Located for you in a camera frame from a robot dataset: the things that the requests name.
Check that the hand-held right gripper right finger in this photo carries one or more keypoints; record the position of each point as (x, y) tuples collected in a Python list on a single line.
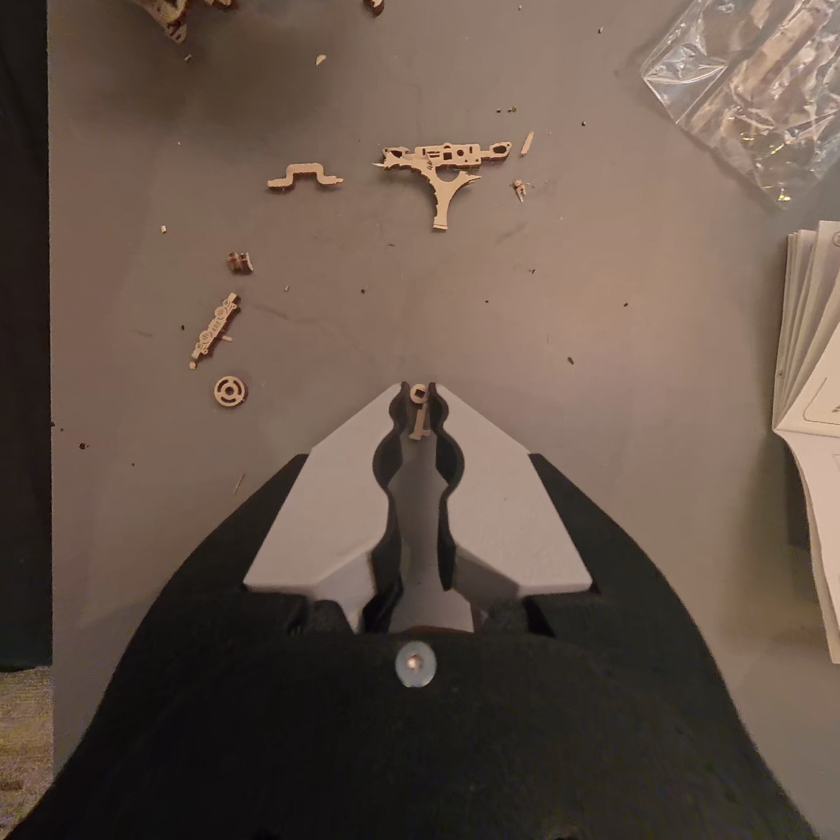
[(518, 525)]

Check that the person's black clothing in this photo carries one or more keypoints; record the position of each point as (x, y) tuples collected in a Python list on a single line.
[(23, 328)]

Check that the thin wooden splinter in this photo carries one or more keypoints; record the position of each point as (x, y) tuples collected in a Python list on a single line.
[(527, 144)]

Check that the wooden buggy model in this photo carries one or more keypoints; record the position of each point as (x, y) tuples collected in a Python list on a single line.
[(172, 23)]

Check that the clear plastic bag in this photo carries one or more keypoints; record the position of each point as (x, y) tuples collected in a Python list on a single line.
[(754, 85)]

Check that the wooden ornamented strip part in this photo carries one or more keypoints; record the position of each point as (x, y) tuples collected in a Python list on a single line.
[(215, 328)]

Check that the wooden zigzag bracket part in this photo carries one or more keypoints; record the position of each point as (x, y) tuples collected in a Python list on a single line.
[(279, 184)]

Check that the tiny wooden scrap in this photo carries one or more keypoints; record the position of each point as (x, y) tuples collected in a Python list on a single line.
[(520, 189)]

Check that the small dark wooden spool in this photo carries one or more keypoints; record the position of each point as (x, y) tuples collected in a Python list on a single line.
[(240, 262)]

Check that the wooden forked frame part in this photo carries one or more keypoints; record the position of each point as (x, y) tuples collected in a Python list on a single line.
[(445, 197)]

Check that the small wooden pin part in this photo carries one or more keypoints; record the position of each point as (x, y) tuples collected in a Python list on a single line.
[(420, 413)]

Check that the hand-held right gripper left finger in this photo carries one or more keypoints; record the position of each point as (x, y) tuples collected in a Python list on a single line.
[(315, 525)]

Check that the white instruction booklet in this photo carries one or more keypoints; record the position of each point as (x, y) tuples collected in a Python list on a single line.
[(820, 394)]

